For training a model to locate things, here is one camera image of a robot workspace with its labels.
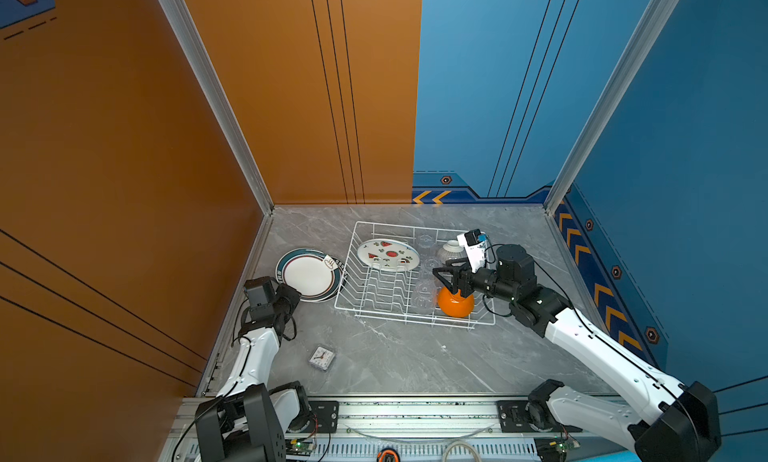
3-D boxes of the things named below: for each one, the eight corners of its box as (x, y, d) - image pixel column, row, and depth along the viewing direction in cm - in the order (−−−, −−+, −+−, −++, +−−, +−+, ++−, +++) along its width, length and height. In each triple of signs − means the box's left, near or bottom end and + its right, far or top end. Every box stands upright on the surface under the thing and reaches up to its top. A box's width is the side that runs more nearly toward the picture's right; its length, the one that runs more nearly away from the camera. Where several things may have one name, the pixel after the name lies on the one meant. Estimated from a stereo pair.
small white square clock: (309, 362, 84) (308, 360, 82) (321, 346, 87) (320, 343, 85) (325, 372, 82) (323, 370, 80) (336, 355, 85) (335, 353, 83)
